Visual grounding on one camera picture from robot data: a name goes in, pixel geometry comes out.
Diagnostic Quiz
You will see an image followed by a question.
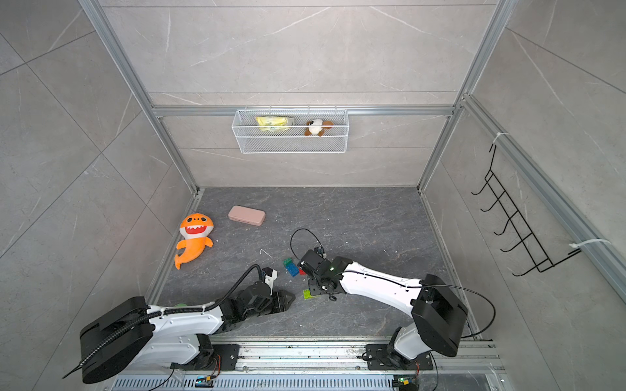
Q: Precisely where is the yellow packet in basket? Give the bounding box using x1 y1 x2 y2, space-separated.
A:
255 116 295 133

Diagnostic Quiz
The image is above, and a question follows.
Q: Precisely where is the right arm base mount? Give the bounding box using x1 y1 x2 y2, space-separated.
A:
360 327 434 371

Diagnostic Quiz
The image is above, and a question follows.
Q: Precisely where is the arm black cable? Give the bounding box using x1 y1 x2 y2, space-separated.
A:
62 263 265 380
289 227 326 262

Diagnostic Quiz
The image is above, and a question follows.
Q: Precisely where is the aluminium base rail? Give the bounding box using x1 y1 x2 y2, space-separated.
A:
98 337 513 390

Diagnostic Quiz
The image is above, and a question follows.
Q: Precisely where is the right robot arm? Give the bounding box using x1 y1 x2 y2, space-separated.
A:
298 250 468 365

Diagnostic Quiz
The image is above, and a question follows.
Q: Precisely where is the brown white plush toy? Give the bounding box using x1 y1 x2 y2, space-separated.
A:
304 119 334 137

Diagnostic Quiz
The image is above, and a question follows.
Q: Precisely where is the white wire basket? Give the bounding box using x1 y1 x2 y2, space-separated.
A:
231 107 350 154

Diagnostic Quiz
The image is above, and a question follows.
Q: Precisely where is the black wall hook rack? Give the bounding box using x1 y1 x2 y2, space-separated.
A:
471 144 582 278

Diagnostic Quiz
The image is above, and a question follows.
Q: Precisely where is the orange shark plush toy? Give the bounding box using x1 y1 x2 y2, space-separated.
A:
174 213 215 270

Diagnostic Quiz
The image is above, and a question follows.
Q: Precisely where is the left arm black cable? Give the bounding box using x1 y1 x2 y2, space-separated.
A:
62 263 265 380

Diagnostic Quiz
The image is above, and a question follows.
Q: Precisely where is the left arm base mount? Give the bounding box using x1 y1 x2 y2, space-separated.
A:
171 334 241 371

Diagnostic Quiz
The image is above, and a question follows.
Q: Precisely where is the blue lego brick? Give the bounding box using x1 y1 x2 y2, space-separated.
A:
285 264 299 277

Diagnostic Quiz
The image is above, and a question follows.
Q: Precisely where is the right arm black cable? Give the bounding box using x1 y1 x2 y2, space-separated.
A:
289 227 326 262

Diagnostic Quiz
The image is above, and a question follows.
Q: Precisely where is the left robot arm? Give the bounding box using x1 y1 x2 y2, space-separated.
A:
77 281 295 384

